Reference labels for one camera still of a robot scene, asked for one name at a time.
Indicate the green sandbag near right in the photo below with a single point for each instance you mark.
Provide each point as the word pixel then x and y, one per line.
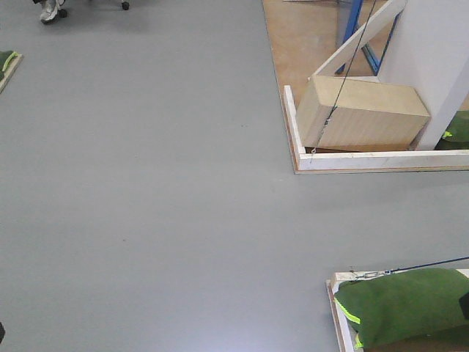
pixel 403 308

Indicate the white wall panel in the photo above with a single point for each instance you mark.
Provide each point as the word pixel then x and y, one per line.
pixel 429 51

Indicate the light wooden box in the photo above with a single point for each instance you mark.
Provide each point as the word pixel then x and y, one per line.
pixel 359 116

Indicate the white frame rail near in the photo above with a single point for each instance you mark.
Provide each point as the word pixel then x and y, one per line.
pixel 340 315

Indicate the green sandbag behind panel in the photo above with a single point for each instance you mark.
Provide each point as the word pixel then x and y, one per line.
pixel 455 136

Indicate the white base frame rail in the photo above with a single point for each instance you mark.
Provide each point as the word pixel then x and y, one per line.
pixel 396 161

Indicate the white diagonal brace beam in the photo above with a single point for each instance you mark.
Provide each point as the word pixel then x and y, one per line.
pixel 374 24

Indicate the green sandbag far left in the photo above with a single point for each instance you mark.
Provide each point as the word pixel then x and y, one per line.
pixel 5 58

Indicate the white sneaker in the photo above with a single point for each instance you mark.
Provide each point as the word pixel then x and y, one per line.
pixel 49 10

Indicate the plywood base platform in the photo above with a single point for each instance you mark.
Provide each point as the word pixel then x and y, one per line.
pixel 302 39

